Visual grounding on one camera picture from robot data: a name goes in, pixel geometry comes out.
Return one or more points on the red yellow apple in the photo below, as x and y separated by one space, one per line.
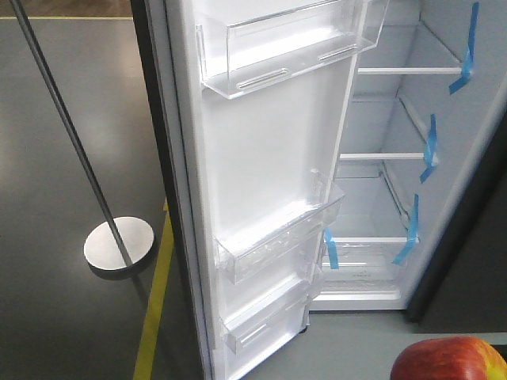
453 357

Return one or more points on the grey fridge with open door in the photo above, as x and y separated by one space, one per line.
362 121

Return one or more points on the clear middle door bin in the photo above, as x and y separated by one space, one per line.
254 246

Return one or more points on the clear door bin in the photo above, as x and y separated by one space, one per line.
244 46
254 246
244 327

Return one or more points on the blue tape strip drawer left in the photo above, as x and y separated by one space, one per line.
331 249

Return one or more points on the clear lower door bin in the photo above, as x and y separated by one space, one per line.
244 327

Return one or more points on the clear upper door bin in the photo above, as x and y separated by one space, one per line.
244 46

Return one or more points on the metal stanchion pole with base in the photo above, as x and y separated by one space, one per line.
117 244

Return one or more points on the blue tape strip lower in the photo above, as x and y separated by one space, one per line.
412 234

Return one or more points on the blue tape strip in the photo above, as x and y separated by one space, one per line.
467 68
412 234
430 151

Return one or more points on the blue tape strip middle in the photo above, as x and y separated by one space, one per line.
430 151

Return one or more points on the blue tape strip top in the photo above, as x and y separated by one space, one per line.
467 68

